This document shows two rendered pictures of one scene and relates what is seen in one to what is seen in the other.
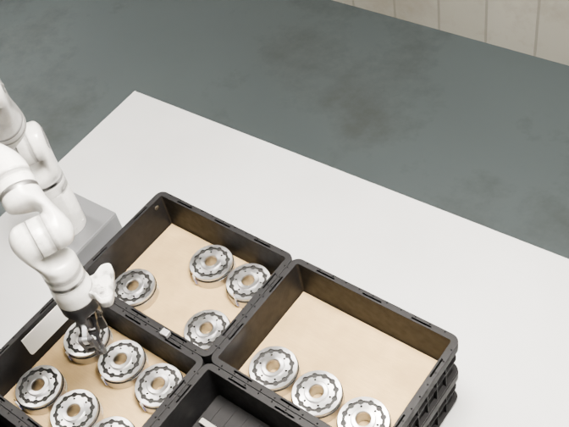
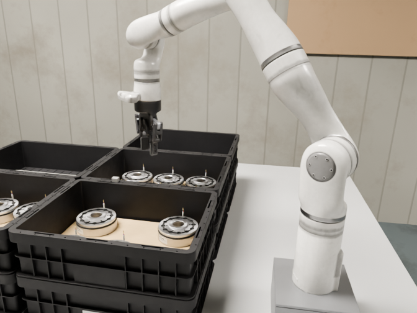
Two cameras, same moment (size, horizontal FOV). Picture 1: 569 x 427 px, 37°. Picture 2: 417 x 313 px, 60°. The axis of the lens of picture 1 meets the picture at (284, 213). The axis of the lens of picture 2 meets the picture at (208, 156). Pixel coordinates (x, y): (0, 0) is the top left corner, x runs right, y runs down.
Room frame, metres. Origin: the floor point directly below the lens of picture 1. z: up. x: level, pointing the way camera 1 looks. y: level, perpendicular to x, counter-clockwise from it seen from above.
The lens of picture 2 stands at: (1.92, -0.06, 1.32)
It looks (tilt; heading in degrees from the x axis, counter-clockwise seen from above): 19 degrees down; 143
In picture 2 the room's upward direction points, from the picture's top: 1 degrees clockwise
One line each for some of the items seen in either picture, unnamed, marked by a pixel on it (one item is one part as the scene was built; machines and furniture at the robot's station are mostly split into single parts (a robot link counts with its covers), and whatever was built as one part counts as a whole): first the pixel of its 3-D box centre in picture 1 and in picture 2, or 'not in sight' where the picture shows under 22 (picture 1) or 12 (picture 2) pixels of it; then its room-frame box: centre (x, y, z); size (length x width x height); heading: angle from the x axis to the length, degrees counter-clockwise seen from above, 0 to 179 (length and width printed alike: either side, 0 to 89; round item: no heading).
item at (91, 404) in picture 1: (74, 412); (168, 179); (0.93, 0.51, 0.86); 0.10 x 0.10 x 0.01
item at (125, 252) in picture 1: (188, 283); (125, 232); (1.19, 0.24, 0.87); 0.40 x 0.30 x 0.11; 43
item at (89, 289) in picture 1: (80, 282); (141, 88); (1.00, 0.39, 1.18); 0.11 x 0.09 x 0.06; 88
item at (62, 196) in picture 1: (57, 202); (317, 248); (1.51, 0.54, 0.89); 0.09 x 0.09 x 0.17; 53
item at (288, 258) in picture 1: (183, 269); (125, 213); (1.19, 0.24, 0.92); 0.40 x 0.30 x 0.02; 43
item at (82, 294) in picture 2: not in sight; (128, 270); (1.19, 0.24, 0.76); 0.40 x 0.30 x 0.12; 43
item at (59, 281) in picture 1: (46, 253); (148, 51); (1.00, 0.42, 1.27); 0.09 x 0.07 x 0.15; 109
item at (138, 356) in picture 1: (121, 360); not in sight; (1.03, 0.41, 0.86); 0.10 x 0.10 x 0.01
